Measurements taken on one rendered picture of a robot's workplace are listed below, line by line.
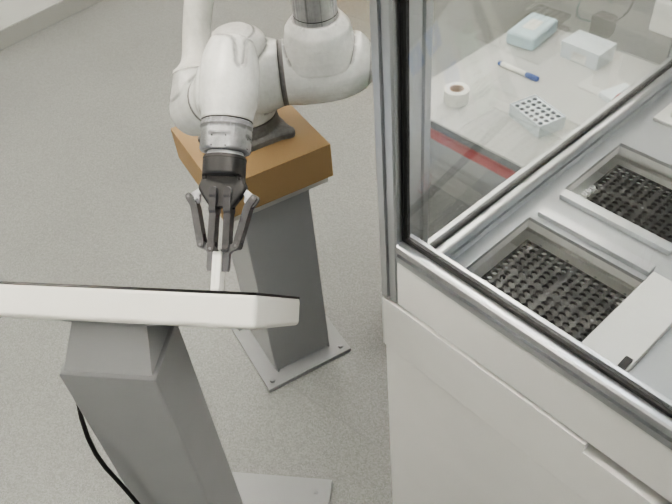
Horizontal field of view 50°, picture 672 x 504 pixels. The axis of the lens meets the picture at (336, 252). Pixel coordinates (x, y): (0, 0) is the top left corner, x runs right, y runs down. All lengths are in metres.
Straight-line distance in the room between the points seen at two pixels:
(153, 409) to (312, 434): 1.07
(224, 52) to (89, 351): 0.54
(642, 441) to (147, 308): 0.68
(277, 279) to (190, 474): 0.82
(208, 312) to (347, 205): 1.94
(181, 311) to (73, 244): 2.04
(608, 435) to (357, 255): 1.72
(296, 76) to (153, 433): 0.85
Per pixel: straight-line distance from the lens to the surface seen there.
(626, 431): 1.07
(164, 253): 2.83
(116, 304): 1.03
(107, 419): 1.28
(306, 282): 2.12
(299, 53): 1.65
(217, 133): 1.24
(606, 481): 1.18
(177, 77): 1.41
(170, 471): 1.39
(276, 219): 1.91
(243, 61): 1.27
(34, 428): 2.50
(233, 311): 0.97
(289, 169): 1.74
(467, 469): 1.49
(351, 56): 1.67
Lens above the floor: 1.91
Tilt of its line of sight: 45 degrees down
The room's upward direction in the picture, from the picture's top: 6 degrees counter-clockwise
